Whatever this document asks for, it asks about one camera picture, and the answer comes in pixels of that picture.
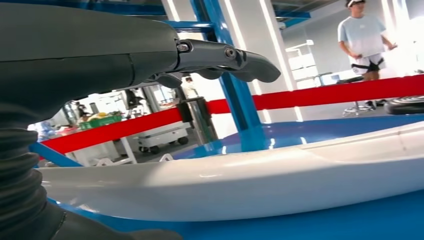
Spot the green plastic crate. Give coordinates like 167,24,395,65
78,113,123,131

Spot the red barrier belt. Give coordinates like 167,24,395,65
41,107,183,155
206,74,424,116

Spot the white table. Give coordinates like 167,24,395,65
92,136,138,167

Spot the white wheeled cart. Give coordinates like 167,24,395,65
136,123,191,156

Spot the person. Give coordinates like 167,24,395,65
337,0,398,110

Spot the chrome footed stool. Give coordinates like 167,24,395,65
341,100,375,118

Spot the black round stool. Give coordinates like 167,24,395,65
384,95,424,116

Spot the chrome stanchion post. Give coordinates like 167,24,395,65
176,96,219,146

